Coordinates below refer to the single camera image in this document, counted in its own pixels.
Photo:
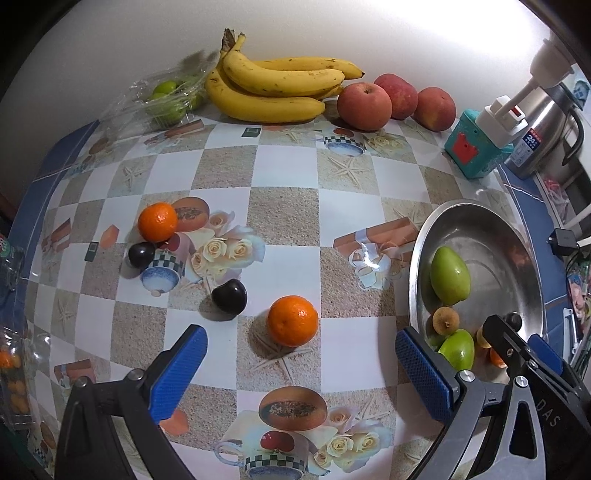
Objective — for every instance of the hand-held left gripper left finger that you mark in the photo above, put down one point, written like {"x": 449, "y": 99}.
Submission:
{"x": 178, "y": 374}

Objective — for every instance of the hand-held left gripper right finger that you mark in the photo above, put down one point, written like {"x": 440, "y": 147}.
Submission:
{"x": 422, "y": 374}

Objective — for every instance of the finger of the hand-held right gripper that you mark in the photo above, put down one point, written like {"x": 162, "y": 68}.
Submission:
{"x": 545, "y": 353}
{"x": 503, "y": 337}

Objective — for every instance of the green mango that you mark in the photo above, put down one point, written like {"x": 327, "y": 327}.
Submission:
{"x": 458, "y": 350}
{"x": 450, "y": 274}

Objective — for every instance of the stainless steel bowl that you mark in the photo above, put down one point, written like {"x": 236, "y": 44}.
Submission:
{"x": 498, "y": 258}

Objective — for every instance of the dark plum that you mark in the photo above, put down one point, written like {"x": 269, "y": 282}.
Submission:
{"x": 229, "y": 297}
{"x": 141, "y": 254}

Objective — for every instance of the black power adapter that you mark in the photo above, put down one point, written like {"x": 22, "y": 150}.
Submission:
{"x": 561, "y": 240}

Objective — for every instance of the clear container of small oranges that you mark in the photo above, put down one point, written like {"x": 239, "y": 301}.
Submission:
{"x": 14, "y": 369}

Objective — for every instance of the teal box with red label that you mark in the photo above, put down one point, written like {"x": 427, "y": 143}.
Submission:
{"x": 475, "y": 145}

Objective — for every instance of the steel thermos with white pump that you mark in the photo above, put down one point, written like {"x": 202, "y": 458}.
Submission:
{"x": 545, "y": 124}

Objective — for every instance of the checkered printed tablecloth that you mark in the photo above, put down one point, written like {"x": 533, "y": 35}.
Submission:
{"x": 286, "y": 161}

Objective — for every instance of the red apple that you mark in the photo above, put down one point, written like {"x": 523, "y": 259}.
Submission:
{"x": 396, "y": 94}
{"x": 364, "y": 107}
{"x": 434, "y": 108}

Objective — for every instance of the green lime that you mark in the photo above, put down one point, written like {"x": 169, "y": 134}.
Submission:
{"x": 173, "y": 113}
{"x": 165, "y": 87}

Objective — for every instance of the clear plastic fruit container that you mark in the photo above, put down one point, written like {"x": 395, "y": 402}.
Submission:
{"x": 138, "y": 106}

